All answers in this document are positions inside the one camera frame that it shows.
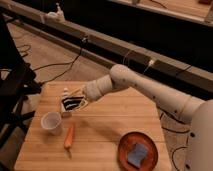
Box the white object on ledge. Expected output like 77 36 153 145
46 3 65 22

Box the orange carrot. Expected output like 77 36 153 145
64 125 75 149

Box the black floor cable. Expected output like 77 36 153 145
159 111 193 171
16 35 90 84

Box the blue sponge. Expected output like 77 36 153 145
127 143 148 168

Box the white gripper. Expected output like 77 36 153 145
68 79 105 110

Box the black tripod stand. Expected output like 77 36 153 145
0 13 41 149

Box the black floor cable left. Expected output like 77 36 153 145
16 35 90 84

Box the red orange plate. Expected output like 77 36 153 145
117 132 158 171

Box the white hanging cable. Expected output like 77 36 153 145
122 50 156 76

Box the black floor cable right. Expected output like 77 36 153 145
159 111 193 171

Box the white ceramic cup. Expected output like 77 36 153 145
40 112 62 136

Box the long metal rail ledge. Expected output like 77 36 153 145
0 0 213 96

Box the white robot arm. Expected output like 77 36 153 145
79 64 213 171

